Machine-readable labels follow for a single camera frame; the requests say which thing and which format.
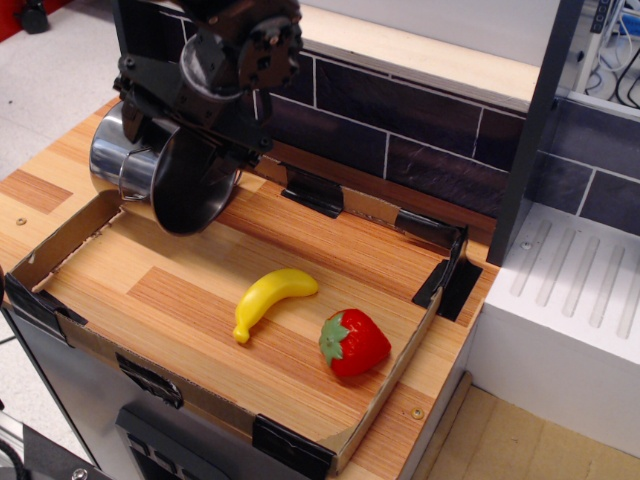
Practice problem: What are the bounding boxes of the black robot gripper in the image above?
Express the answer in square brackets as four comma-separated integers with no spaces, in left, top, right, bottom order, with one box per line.
[114,37,273,186]

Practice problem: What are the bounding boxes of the shiny metal pot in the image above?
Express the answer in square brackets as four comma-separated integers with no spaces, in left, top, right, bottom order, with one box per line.
[89,102,239,236]

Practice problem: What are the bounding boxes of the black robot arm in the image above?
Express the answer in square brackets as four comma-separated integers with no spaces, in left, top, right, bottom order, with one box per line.
[112,1,302,171]

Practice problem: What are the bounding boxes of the cardboard fence with black tape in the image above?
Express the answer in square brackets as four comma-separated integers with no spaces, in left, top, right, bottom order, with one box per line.
[4,130,484,477]

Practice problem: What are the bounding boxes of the yellow toy banana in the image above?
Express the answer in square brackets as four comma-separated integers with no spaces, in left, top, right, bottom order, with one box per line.
[233,268,319,344]

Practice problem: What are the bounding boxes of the red toy strawberry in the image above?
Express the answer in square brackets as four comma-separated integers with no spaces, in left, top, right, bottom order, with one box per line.
[319,309,391,377]

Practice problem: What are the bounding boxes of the brass screw right front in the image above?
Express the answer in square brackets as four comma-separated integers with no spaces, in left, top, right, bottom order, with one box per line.
[411,408,424,420]

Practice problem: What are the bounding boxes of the white toy sink drainboard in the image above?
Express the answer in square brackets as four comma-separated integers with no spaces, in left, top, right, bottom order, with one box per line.
[467,204,639,455]

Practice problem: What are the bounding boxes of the dark grey vertical post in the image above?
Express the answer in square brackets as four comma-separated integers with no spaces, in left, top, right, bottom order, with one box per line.
[487,1,583,266]

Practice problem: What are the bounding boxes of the cables in background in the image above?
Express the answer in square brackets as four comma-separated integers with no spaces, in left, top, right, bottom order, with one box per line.
[582,0,640,109]

